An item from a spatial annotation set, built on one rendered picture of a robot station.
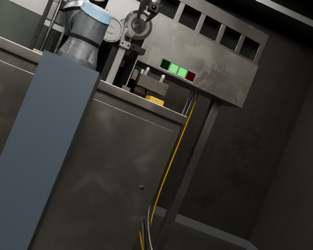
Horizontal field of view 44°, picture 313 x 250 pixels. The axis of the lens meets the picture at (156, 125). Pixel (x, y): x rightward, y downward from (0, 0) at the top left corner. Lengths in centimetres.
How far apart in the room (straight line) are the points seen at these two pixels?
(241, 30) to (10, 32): 139
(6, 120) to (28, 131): 31
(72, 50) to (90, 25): 11
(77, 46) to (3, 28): 93
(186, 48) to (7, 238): 153
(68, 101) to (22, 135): 19
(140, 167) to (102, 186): 19
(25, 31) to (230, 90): 129
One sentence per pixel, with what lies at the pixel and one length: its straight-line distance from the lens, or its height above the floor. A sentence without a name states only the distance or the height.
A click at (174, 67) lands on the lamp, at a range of 238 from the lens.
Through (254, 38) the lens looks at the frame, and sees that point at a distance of 264.
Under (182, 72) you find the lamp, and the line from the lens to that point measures 240.
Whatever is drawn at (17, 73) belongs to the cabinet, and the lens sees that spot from 166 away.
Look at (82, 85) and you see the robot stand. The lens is 134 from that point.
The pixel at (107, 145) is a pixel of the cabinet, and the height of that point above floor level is 65.
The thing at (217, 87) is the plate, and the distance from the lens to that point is 250.
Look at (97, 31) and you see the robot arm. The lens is 142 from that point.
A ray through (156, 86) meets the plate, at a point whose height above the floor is 100.
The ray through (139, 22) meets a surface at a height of 126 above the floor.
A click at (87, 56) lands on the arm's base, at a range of 139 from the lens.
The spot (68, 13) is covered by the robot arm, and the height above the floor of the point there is 108.
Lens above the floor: 78
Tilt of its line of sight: 1 degrees up
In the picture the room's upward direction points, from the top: 22 degrees clockwise
